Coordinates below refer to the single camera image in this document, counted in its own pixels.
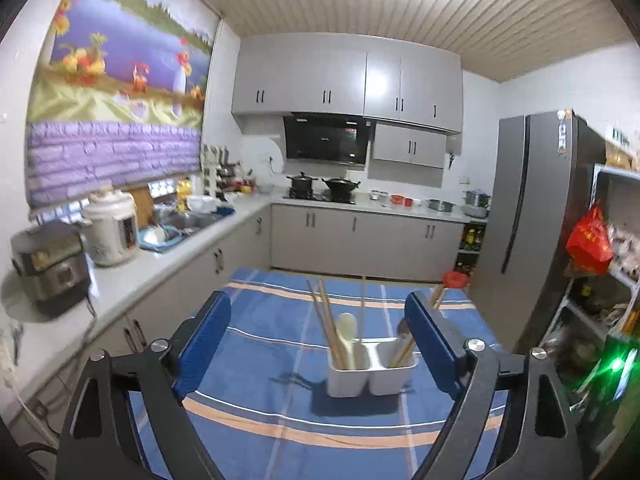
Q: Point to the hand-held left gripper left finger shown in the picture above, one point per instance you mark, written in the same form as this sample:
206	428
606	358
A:
205	340

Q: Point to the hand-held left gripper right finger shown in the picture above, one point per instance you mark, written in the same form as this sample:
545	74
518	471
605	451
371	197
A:
430	340

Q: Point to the brown wooden chopstick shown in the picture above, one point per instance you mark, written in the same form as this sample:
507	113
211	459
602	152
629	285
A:
404	350

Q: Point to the cream spoon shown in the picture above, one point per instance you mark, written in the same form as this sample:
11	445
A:
346	327

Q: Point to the white utensil holder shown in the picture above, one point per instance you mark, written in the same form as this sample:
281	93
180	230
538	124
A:
350	381

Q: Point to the red trash bin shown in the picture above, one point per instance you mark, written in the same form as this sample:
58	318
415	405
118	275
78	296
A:
456	278

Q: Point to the grey base cabinets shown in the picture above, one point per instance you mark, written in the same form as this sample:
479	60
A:
200	270
390	245

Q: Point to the blue plaid tablecloth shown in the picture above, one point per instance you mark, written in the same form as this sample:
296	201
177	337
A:
280	320

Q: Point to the row of cooking bottles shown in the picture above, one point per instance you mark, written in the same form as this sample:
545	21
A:
470	240

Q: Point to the steel kitchen sink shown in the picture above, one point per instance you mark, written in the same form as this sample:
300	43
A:
192	221

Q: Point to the stack of white bowls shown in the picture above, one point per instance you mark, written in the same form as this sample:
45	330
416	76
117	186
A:
202	203

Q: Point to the white rice cooker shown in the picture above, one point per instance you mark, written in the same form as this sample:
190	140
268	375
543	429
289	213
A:
112	230

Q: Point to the red bowl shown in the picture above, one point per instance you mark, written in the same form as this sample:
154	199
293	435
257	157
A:
396	200

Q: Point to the steel steamer pot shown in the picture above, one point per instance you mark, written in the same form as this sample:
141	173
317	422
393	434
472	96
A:
476	200

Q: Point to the wooden cutting board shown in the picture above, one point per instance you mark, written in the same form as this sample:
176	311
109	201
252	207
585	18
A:
145	205

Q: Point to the yellow oil bottle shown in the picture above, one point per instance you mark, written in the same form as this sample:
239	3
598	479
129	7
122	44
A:
183	190

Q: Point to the grey refrigerator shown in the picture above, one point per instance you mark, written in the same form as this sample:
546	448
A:
510	200

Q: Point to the dark pressure cooker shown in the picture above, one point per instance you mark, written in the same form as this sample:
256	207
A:
50	270

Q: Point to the white dish rack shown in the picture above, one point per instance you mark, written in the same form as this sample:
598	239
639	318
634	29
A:
210	170

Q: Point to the red plastic bag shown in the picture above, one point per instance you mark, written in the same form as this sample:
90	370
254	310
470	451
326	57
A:
590	240

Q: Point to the black wok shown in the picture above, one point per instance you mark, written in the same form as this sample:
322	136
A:
341	187

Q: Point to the black gas stove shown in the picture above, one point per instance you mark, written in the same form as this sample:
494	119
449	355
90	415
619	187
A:
320	199

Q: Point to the black scissors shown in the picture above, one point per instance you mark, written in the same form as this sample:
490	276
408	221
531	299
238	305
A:
451	160

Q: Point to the black lidded pot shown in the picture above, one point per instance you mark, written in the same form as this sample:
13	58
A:
301	184

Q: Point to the black range hood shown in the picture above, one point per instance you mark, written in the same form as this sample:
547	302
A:
325	140

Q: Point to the grey metal shelf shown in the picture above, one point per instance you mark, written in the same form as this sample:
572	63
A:
615	172

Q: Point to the printed roller blind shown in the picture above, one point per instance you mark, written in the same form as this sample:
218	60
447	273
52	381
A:
115	110

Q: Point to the small grey wall cabinet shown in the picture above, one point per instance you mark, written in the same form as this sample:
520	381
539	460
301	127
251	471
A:
407	145

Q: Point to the grey upper wall cabinets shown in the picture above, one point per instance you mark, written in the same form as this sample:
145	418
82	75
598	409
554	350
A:
325	80

